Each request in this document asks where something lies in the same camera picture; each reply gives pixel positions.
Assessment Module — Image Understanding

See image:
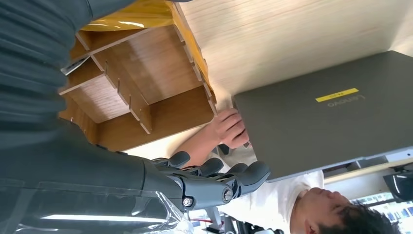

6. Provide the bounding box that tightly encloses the wooden divided box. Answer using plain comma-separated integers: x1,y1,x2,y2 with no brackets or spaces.
58,0,218,153

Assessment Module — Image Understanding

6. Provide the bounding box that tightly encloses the person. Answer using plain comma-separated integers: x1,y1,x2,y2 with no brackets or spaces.
175,108,393,234

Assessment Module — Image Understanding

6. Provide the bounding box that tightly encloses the clear plastic hand cover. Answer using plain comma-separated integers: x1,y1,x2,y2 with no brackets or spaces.
154,190,195,234

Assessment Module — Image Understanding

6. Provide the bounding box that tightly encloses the grey laptop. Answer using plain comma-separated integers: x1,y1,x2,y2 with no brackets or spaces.
233,50,413,183

